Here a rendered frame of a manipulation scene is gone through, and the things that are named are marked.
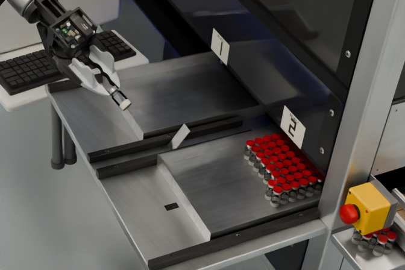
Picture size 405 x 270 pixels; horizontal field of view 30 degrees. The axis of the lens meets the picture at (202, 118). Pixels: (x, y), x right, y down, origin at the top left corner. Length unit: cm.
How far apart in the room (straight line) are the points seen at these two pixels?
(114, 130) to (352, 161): 60
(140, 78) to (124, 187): 41
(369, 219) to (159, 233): 43
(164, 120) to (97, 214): 105
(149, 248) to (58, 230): 127
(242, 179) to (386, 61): 50
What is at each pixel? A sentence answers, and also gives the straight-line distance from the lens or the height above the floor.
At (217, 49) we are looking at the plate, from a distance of 191.
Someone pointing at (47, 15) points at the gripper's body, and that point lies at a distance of 140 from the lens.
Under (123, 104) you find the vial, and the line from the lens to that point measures 140.
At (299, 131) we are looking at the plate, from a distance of 165.
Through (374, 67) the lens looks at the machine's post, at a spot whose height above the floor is 130.
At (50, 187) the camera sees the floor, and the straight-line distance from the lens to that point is 296.
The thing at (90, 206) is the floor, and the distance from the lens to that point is 288.
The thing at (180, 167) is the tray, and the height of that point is 88.
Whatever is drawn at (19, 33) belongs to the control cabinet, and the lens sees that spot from 222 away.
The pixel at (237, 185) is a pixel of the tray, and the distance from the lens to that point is 171.
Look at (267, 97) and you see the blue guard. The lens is 174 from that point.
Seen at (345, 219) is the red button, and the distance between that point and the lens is 153.
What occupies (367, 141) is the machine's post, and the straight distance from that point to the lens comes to 151.
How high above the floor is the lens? 203
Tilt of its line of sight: 38 degrees down
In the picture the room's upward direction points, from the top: 7 degrees clockwise
